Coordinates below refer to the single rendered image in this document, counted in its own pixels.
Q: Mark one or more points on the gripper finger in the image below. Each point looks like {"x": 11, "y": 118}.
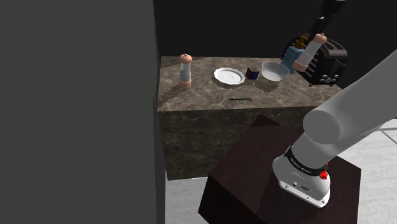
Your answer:
{"x": 318, "y": 26}

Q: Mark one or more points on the dark robot stand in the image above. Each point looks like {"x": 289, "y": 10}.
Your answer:
{"x": 245, "y": 173}

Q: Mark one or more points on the white bowl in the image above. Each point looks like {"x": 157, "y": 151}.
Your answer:
{"x": 274, "y": 72}

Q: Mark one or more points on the blue soap dispenser bottle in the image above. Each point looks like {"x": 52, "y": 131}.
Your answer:
{"x": 290, "y": 56}

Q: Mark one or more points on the clear mill with tan ends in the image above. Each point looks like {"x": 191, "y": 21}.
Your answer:
{"x": 185, "y": 70}
{"x": 309, "y": 52}

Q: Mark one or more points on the coloured puzzle cube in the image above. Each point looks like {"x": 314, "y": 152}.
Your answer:
{"x": 252, "y": 73}

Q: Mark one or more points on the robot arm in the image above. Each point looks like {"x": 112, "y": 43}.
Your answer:
{"x": 347, "y": 124}

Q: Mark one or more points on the white plate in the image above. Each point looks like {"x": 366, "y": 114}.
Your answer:
{"x": 229, "y": 76}

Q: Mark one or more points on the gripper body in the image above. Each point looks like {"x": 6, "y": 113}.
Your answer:
{"x": 332, "y": 6}

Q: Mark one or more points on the black toaster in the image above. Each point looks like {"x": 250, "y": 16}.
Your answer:
{"x": 330, "y": 63}

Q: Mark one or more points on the thin green pen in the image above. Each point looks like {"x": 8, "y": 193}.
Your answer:
{"x": 240, "y": 99}

